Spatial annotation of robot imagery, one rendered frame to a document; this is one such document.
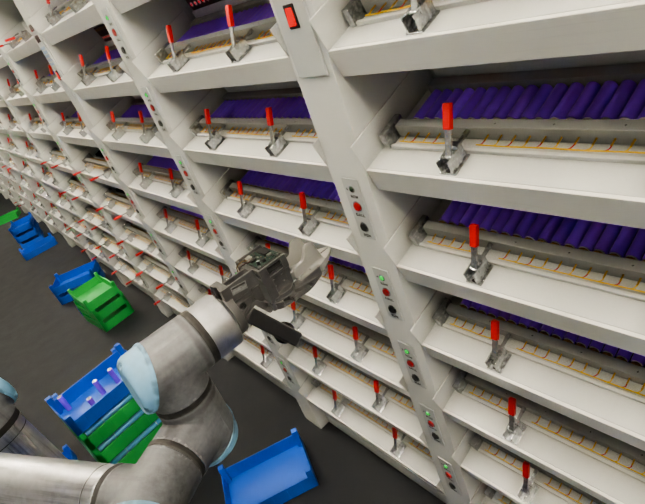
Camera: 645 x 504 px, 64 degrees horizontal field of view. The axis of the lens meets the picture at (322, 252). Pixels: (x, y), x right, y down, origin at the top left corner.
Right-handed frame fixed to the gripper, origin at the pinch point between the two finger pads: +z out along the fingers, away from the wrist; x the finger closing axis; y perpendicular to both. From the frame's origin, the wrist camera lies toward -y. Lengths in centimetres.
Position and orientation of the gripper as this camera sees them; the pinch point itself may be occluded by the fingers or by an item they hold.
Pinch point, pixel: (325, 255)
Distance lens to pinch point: 88.9
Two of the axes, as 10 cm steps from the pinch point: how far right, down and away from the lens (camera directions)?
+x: -6.2, -2.0, 7.6
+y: -3.2, -8.2, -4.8
